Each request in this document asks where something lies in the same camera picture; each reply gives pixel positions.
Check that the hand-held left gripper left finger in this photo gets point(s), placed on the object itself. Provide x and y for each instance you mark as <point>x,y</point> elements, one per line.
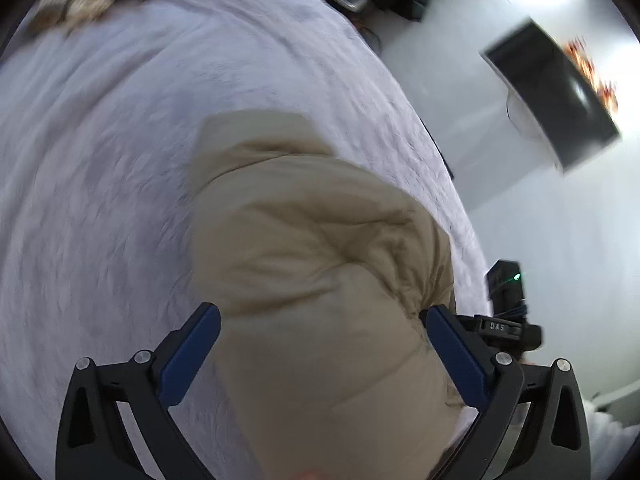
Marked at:
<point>192,350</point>

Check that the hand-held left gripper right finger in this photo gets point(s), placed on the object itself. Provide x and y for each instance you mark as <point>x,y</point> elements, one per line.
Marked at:
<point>457,355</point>

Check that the beige puffer jacket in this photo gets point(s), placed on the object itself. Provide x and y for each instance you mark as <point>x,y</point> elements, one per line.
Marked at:
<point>320,270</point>

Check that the white cloth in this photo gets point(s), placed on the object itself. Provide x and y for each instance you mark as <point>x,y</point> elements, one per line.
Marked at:
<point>612,417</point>

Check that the lavender bed cover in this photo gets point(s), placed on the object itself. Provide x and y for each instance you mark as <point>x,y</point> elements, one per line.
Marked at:
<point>125,135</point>

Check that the black wall television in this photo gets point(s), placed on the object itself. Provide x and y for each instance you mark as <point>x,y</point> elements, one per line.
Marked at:
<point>550,95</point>

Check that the orange wall decoration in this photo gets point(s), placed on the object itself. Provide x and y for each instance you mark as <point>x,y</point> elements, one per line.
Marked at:
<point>592,72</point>

